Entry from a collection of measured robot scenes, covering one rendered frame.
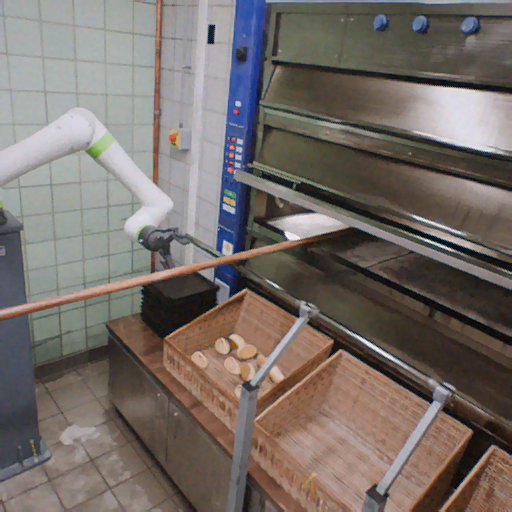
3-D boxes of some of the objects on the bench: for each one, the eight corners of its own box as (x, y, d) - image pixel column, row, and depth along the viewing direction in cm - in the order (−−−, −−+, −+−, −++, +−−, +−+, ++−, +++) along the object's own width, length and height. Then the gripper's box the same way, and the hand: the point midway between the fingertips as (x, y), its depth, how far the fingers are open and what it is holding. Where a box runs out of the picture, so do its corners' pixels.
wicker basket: (329, 400, 199) (340, 346, 188) (454, 491, 162) (477, 430, 152) (243, 453, 168) (252, 392, 157) (374, 581, 131) (396, 511, 120)
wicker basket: (241, 333, 240) (247, 286, 229) (326, 393, 203) (337, 340, 193) (160, 366, 208) (162, 312, 197) (242, 444, 171) (250, 383, 161)
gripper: (165, 209, 178) (196, 226, 164) (163, 267, 188) (193, 289, 173) (147, 211, 173) (178, 229, 159) (146, 271, 183) (175, 294, 169)
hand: (184, 259), depth 167 cm, fingers open, 13 cm apart
